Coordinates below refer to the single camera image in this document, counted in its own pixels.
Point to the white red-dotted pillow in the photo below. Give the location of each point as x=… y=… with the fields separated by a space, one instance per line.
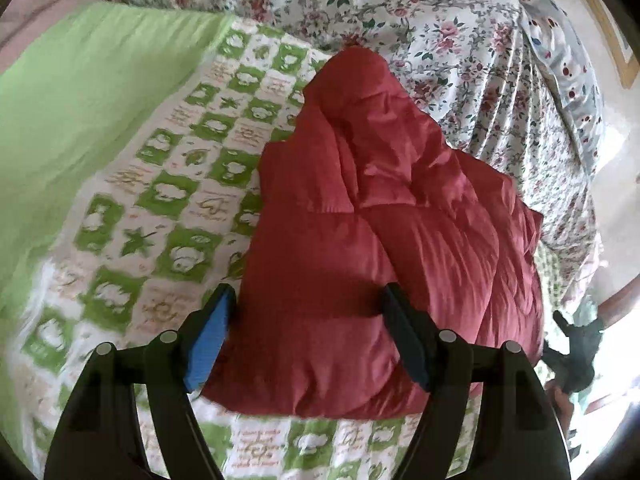
x=565 y=55

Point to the green checked blanket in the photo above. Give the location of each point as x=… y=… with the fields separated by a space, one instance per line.
x=150 y=170

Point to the wooden picture frame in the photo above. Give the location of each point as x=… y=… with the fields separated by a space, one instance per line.
x=607 y=15

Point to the red quilted jacket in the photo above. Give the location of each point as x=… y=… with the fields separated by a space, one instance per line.
x=380 y=240

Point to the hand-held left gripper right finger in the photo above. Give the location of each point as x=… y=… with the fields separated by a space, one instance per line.
x=412 y=355

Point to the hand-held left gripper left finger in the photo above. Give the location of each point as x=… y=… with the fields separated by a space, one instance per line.
x=210 y=342

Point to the floral print quilt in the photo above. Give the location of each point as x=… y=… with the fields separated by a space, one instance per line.
x=425 y=35

